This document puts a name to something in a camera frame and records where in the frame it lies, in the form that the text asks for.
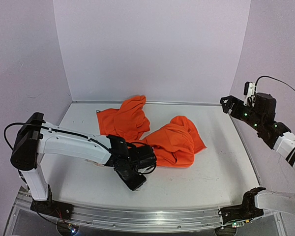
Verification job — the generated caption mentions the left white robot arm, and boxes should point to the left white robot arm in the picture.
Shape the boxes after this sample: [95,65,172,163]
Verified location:
[7,112,157,215]

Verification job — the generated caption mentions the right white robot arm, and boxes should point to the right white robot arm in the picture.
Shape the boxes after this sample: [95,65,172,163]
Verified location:
[220,92,295,224]

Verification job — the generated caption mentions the mannequin hand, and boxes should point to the mannequin hand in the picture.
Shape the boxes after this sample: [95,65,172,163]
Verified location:
[85,160,106,167]

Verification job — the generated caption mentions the orange cloth garment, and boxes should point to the orange cloth garment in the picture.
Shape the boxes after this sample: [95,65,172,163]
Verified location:
[97,95,206,168]

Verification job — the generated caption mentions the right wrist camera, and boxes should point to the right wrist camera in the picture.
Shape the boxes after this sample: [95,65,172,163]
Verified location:
[243,82,256,103]

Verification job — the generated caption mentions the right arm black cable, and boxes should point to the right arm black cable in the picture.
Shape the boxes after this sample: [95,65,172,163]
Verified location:
[254,75,295,99]

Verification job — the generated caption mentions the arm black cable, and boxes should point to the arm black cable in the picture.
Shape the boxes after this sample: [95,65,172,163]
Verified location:
[254,75,295,99]
[3,122,42,150]

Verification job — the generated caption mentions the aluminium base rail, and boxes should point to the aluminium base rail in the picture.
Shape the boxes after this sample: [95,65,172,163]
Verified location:
[3,187,287,236]

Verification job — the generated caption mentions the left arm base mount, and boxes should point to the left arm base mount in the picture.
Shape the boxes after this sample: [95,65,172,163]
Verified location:
[30,200,74,220]

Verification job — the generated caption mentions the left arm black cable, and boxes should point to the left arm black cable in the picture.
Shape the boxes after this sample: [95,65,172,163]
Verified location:
[3,122,42,150]

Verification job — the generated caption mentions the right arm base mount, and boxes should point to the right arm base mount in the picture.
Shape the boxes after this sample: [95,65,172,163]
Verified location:
[218,187,266,225]

